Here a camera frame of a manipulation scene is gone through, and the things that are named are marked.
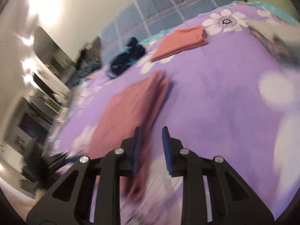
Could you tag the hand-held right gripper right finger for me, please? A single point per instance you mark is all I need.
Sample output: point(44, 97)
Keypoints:
point(166, 150)

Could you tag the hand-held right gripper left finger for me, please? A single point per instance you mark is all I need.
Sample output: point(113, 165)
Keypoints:
point(136, 150)

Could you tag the mauve pink shirt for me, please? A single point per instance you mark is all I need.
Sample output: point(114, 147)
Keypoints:
point(126, 112)

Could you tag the purple floral bed sheet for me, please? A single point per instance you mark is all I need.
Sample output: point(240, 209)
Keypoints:
point(211, 86)

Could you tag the navy star print garment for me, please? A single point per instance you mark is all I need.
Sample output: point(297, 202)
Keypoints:
point(124, 61)

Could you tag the black monitor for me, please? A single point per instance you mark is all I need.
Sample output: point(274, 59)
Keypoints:
point(41, 80)

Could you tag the teal fuzzy blanket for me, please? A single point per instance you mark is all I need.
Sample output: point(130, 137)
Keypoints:
point(86, 70)

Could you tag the salmon folded garment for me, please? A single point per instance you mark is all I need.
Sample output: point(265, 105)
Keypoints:
point(180, 42)

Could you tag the dark printed pillow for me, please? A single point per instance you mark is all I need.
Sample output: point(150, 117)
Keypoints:
point(96, 46)

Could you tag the blue plaid quilt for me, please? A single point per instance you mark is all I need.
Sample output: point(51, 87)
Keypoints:
point(168, 7)

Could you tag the grey patterned cloth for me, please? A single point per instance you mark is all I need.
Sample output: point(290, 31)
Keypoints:
point(264, 28)

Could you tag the turquoise blanket edge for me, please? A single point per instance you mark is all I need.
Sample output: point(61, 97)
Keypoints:
point(276, 10)

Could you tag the arched wall mirror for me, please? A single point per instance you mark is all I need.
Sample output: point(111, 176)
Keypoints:
point(46, 42)

